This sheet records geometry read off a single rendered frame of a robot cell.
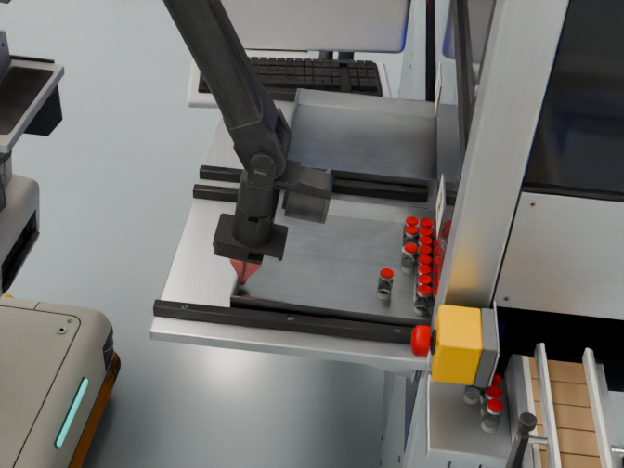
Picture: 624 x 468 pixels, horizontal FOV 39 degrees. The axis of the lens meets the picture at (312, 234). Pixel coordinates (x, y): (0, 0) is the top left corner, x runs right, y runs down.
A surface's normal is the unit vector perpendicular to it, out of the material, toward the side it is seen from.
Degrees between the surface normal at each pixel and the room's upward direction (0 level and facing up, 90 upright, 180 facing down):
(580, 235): 90
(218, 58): 91
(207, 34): 91
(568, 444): 0
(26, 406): 0
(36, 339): 0
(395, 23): 90
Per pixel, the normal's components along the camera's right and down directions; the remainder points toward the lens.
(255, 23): 0.04, 0.65
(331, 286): 0.06, -0.76
